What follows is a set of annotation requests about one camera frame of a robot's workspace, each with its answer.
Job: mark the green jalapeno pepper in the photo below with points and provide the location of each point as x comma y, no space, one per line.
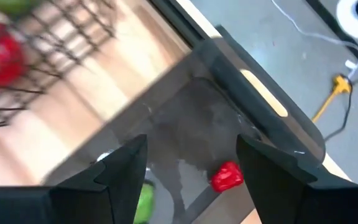
145,203

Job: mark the yellow power plug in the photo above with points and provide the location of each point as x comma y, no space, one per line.
340,85

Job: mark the green lime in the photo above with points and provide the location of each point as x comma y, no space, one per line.
11,4

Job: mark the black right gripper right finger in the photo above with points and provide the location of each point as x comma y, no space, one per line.
275,186

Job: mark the red tomato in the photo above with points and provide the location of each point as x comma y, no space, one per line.
2,62

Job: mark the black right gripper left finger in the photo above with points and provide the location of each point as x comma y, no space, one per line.
117,186

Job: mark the grey plastic bin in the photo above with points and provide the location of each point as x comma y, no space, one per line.
222,62

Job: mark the small red habanero pepper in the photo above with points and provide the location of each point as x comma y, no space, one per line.
227,177

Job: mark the black pole white round base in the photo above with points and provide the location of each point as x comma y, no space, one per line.
350,25

